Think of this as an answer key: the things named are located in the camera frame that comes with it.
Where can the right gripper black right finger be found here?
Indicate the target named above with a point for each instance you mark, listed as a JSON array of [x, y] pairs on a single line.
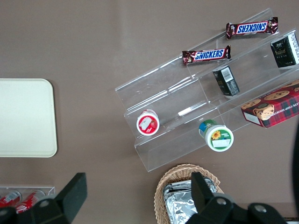
[[205, 203]]

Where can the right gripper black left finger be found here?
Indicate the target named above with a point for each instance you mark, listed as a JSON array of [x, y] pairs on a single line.
[[72, 193]]

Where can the light tan wicker basket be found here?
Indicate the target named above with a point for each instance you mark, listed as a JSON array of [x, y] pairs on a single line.
[[163, 184]]

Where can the beige plastic serving tray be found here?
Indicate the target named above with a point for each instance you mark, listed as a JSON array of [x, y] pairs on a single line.
[[25, 116]]

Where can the clear acrylic bottle rack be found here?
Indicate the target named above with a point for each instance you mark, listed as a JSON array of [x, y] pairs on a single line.
[[50, 190]]

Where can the aluminium foil container stack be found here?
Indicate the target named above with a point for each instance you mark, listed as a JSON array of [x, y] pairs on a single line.
[[180, 203]]

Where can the green lidded yogurt cup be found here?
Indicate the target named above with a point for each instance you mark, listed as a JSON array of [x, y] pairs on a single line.
[[218, 137]]

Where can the red lidded yogurt cup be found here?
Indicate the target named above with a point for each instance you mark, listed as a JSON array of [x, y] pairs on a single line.
[[147, 122]]

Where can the red tartan cookie box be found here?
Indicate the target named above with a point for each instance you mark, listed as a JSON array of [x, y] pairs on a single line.
[[273, 109]]

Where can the clear acrylic stepped shelf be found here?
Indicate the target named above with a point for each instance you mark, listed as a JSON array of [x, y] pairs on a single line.
[[168, 93]]

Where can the small black carton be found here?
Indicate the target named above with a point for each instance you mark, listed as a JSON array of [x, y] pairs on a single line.
[[285, 51], [226, 80]]

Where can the brown Snickers bar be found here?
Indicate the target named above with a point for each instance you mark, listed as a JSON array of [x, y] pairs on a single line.
[[206, 55], [252, 28]]

